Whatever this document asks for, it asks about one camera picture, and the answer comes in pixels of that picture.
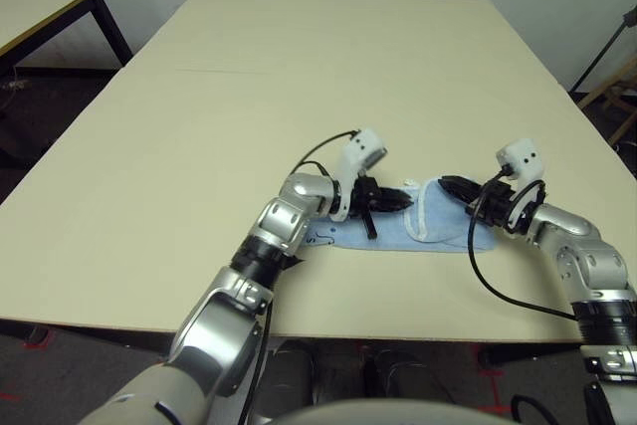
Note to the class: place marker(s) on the blue terry towel white trim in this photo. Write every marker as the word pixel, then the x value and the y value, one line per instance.
pixel 388 236

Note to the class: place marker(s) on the robot left black foot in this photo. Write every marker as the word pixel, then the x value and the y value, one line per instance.
pixel 296 370

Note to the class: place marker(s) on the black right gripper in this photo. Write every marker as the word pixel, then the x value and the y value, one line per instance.
pixel 492 208

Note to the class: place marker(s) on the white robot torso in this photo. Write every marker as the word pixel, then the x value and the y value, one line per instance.
pixel 378 417

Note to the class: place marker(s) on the white floor power strip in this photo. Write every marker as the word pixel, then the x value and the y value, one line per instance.
pixel 14 85

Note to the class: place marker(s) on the side table black legs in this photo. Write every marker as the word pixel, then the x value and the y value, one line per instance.
pixel 112 29

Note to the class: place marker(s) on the black tripod stand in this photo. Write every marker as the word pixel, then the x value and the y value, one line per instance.
pixel 604 52

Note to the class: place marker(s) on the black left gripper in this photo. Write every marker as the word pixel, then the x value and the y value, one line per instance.
pixel 365 196

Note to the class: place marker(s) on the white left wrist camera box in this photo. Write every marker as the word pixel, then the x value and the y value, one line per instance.
pixel 363 148

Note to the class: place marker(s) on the robot black foot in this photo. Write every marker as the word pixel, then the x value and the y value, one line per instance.
pixel 408 375
pixel 296 370

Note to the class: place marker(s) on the robot right black foot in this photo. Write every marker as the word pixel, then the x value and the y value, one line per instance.
pixel 408 375

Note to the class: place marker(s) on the green cushion wooden stool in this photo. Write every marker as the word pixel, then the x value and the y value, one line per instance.
pixel 604 85

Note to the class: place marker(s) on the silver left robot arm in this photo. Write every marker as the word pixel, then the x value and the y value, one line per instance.
pixel 278 216

